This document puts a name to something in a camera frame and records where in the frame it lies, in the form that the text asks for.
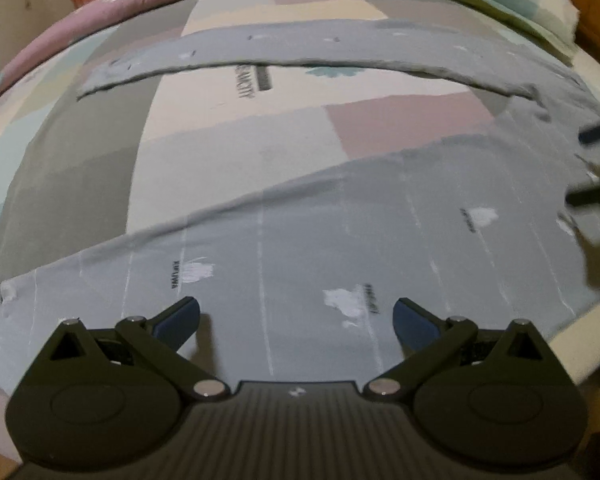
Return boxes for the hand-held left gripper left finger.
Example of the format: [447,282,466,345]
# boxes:
[30,296,231,402]

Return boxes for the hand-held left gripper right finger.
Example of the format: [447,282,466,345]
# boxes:
[364,297,566,402]

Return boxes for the grey striped pants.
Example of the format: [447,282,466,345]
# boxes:
[0,16,600,396]

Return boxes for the checked bed sheet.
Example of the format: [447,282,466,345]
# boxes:
[0,0,600,461]

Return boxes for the purple floral quilt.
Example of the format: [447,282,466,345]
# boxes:
[0,0,261,107]

